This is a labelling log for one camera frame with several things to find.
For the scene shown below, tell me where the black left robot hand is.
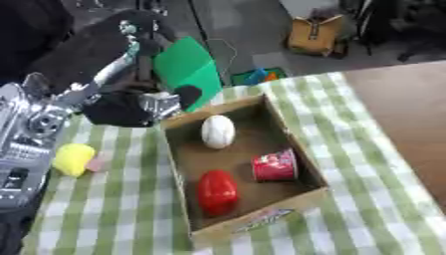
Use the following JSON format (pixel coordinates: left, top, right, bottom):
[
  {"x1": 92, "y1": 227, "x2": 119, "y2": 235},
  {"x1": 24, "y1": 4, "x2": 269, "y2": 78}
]
[{"x1": 26, "y1": 9, "x2": 206, "y2": 129}]

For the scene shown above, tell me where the tan cardboard box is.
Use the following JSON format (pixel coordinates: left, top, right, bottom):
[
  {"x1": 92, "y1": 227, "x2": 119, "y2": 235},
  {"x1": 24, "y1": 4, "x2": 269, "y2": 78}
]
[{"x1": 158, "y1": 94, "x2": 332, "y2": 246}]

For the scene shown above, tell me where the yellow soft toy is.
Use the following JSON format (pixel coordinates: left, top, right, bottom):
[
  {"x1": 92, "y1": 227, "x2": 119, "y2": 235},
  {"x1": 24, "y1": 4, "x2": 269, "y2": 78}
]
[{"x1": 50, "y1": 142, "x2": 98, "y2": 178}]

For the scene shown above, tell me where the green flat sheet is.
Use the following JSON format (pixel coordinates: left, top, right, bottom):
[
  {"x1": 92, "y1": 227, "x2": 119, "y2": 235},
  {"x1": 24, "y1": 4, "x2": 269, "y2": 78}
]
[{"x1": 151, "y1": 35, "x2": 225, "y2": 113}]

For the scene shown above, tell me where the small pink block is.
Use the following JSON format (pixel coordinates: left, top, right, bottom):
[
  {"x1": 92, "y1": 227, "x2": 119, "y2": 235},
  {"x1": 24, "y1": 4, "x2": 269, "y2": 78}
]
[{"x1": 84, "y1": 154, "x2": 111, "y2": 173}]

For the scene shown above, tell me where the white baseball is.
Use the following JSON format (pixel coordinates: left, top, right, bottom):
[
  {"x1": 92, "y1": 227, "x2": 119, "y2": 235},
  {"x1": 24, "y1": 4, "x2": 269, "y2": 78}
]
[{"x1": 200, "y1": 115, "x2": 237, "y2": 150}]

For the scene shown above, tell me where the green tray with toys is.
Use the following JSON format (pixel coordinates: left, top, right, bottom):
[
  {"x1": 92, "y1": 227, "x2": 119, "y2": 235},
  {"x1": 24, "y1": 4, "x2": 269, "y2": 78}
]
[{"x1": 230, "y1": 67, "x2": 292, "y2": 87}]

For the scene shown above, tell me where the red toy pepper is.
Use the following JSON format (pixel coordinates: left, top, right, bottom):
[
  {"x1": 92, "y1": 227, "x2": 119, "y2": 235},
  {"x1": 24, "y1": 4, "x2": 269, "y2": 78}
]
[{"x1": 195, "y1": 169, "x2": 241, "y2": 217}]

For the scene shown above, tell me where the red printed cup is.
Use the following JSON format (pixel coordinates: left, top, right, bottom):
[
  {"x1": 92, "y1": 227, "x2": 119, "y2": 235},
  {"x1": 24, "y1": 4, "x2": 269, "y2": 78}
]
[{"x1": 249, "y1": 147, "x2": 300, "y2": 182}]

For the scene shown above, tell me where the tan backpack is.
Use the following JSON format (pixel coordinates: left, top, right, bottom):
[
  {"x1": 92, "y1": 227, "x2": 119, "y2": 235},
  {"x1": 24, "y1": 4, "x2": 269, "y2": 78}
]
[{"x1": 286, "y1": 13, "x2": 352, "y2": 58}]

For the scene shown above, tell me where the black chair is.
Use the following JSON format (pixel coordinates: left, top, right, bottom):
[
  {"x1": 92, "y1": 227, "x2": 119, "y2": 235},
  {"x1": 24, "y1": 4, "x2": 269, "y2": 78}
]
[{"x1": 351, "y1": 0, "x2": 446, "y2": 63}]

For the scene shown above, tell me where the thin floor cable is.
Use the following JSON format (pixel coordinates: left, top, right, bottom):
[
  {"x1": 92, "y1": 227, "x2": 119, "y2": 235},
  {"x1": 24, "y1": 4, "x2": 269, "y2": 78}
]
[{"x1": 203, "y1": 37, "x2": 241, "y2": 85}]

